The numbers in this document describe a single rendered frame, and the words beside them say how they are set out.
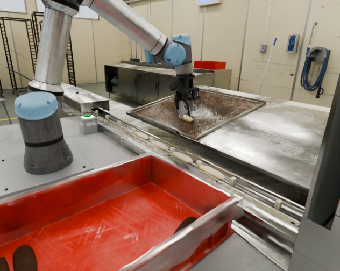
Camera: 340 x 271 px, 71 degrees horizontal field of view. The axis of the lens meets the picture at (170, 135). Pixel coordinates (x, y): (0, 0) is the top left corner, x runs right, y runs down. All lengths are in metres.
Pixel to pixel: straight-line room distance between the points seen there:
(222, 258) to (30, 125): 0.63
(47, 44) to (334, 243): 0.89
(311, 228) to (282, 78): 4.41
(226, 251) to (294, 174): 0.33
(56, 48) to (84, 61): 7.51
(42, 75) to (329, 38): 4.10
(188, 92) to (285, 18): 3.87
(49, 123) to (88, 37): 7.74
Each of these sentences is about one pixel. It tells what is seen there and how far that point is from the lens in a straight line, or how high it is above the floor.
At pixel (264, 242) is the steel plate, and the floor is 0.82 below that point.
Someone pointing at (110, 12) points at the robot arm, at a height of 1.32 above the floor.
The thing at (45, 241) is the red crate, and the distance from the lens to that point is 0.63.
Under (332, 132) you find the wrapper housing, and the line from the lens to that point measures 0.36.
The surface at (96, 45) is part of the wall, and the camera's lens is 8.58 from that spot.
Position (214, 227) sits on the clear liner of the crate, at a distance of 0.51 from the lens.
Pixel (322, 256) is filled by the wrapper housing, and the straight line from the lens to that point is 0.41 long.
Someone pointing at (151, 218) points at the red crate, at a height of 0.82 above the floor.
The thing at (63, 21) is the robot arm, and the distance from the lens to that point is 0.93.
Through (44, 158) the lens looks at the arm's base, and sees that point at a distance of 0.84.
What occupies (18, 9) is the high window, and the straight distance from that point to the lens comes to 8.04.
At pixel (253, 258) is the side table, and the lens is 0.58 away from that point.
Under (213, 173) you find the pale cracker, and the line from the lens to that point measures 0.77.
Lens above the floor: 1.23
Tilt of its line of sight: 20 degrees down
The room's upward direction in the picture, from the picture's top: 1 degrees clockwise
